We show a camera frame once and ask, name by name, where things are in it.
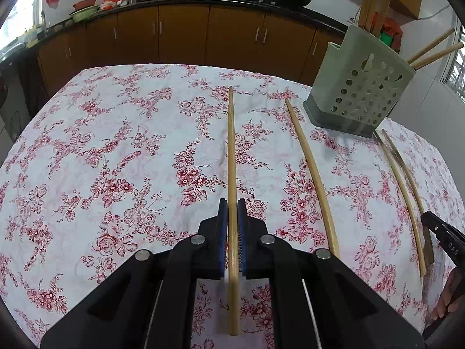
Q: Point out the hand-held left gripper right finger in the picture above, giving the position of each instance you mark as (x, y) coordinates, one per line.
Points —
(241, 240)

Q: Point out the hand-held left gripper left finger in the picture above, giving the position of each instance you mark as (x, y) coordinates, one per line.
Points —
(223, 240)

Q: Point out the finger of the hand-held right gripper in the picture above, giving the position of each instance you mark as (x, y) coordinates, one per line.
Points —
(434, 223)

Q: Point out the green perforated utensil holder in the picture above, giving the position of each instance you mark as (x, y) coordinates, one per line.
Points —
(363, 94)

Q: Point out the person's right hand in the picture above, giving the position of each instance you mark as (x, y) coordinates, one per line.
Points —
(450, 294)

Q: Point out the red floral tablecloth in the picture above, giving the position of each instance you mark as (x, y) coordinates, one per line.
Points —
(109, 152)

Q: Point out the window with metal bars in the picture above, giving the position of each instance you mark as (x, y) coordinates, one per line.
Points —
(456, 65)

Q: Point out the green box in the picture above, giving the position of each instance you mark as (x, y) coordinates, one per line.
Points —
(388, 39)

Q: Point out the red bag over bottles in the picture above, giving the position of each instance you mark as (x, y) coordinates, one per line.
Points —
(394, 25)

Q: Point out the wooden base cabinets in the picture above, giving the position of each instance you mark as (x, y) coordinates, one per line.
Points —
(181, 32)

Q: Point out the red and white plastic bag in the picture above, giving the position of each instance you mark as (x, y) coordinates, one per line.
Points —
(112, 2)

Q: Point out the green basin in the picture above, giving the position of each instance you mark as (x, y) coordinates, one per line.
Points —
(83, 14)

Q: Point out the red basin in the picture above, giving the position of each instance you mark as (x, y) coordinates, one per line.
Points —
(84, 3)

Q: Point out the yellow dish soap bottle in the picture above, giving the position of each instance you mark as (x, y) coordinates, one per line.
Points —
(31, 36)

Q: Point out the metal faucet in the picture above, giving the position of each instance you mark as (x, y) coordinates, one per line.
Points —
(43, 21)

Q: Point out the window with white frame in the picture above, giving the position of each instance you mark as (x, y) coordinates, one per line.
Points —
(21, 7)

